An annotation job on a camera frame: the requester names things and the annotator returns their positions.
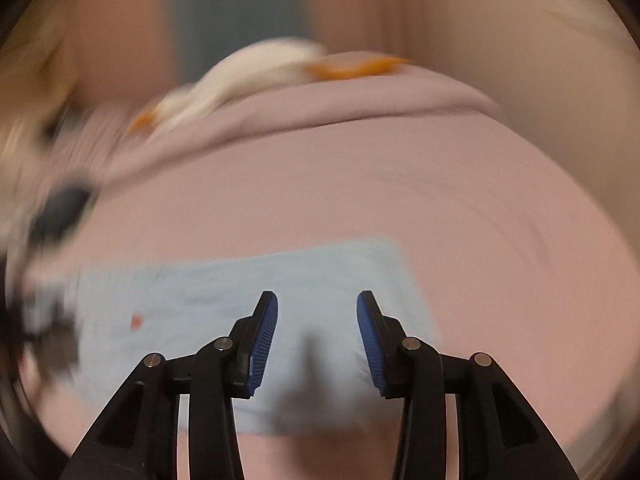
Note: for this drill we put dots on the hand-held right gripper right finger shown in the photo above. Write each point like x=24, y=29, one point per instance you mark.
x=369, y=335

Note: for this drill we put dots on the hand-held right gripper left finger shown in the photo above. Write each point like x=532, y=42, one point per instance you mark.
x=265, y=330

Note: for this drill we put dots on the light blue pants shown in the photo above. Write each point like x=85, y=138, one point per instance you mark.
x=325, y=270

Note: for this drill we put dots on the dark blue cloth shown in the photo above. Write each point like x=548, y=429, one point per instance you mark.
x=60, y=210

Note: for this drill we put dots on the pink bed sheet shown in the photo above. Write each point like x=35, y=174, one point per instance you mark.
x=400, y=185

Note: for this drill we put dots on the pink blanket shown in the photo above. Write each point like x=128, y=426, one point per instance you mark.
x=350, y=100

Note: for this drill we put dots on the white and orange plush toy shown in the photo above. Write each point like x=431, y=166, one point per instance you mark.
x=260, y=67

